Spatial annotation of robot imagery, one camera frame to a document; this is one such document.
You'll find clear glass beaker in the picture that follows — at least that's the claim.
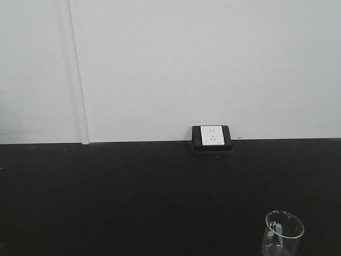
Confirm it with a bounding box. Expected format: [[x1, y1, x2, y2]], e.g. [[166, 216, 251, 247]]
[[261, 210, 305, 256]]

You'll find white socket in black box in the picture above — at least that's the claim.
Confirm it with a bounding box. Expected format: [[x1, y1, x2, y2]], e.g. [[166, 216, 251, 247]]
[[191, 125, 232, 152]]

